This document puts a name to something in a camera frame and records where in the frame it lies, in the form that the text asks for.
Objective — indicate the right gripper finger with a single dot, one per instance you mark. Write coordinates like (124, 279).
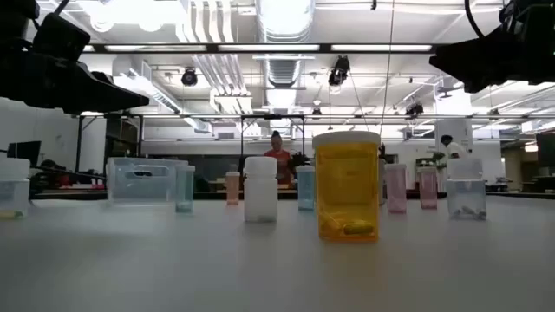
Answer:
(472, 65)

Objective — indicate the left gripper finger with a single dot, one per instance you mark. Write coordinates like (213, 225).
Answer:
(112, 97)

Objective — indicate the clear bottle yellow pills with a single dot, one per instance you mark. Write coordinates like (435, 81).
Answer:
(14, 190)

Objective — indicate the green tinted medicine bottle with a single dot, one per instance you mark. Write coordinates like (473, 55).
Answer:
(185, 190)

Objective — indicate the clear bottle white pills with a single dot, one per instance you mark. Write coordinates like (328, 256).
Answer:
(466, 195)

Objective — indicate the small orange medicine bottle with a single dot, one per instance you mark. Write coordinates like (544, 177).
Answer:
(233, 188)

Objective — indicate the blue tinted medicine bottle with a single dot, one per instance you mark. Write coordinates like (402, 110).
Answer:
(305, 190)

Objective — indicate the black background robot arm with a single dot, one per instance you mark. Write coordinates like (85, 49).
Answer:
(299, 160)

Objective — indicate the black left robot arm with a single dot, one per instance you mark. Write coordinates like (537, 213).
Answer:
(17, 8)

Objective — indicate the clear plastic bin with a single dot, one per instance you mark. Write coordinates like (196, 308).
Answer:
(143, 182)

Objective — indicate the pink tinted medicine bottle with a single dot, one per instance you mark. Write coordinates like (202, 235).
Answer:
(428, 190)
(396, 190)

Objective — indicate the large amber medicine bottle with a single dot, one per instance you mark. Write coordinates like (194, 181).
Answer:
(347, 186)

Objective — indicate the white opaque medicine bottle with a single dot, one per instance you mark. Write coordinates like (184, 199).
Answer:
(260, 195)

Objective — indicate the LED light strip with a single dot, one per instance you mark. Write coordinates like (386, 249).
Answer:
(381, 47)
(154, 47)
(269, 47)

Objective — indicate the black ceiling spotlight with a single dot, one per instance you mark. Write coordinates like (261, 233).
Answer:
(339, 71)
(414, 109)
(189, 78)

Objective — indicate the dark computer monitor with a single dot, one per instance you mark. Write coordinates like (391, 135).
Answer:
(25, 152)

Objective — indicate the person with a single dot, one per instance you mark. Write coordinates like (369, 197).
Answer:
(453, 149)
(279, 158)

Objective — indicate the background work table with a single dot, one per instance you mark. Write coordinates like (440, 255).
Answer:
(65, 190)

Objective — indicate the black background shelf frame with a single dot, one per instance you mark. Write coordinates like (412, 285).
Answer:
(123, 130)

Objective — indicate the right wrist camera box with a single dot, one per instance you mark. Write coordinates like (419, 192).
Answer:
(526, 11)

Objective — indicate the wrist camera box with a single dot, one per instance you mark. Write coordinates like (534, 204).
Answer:
(526, 11)
(60, 37)

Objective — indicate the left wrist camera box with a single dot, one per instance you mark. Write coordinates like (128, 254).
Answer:
(60, 37)

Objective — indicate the black background rig frame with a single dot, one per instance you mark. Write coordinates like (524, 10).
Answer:
(272, 116)

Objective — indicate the silver ventilation duct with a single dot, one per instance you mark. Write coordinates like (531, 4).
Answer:
(284, 21)

